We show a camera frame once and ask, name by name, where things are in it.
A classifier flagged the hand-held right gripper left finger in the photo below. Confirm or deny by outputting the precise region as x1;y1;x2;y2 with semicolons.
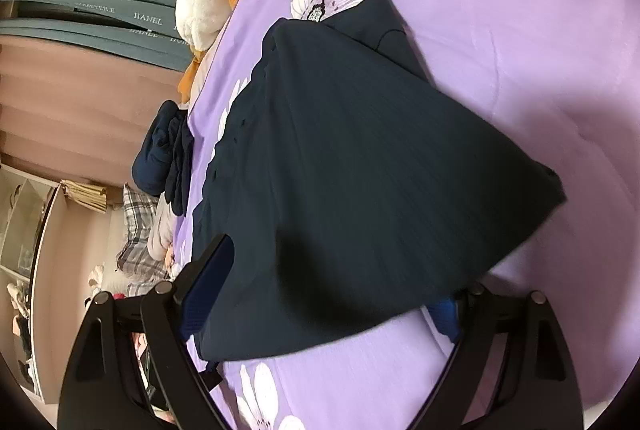
57;235;236;430

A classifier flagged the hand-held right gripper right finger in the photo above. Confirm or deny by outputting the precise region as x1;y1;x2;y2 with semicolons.
415;283;583;430

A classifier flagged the dark green garment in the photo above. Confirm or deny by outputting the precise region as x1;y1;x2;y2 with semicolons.
192;0;566;361

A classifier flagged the navy blue clothes pile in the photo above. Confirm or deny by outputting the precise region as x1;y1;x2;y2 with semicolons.
131;100;196;217

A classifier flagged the white cabinet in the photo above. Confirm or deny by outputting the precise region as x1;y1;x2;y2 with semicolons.
0;165;68;403

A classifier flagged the pink curtain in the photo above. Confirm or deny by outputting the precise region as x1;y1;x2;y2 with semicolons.
0;0;296;191

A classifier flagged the purple floral bedsheet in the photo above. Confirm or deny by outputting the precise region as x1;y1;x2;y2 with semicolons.
165;0;640;430

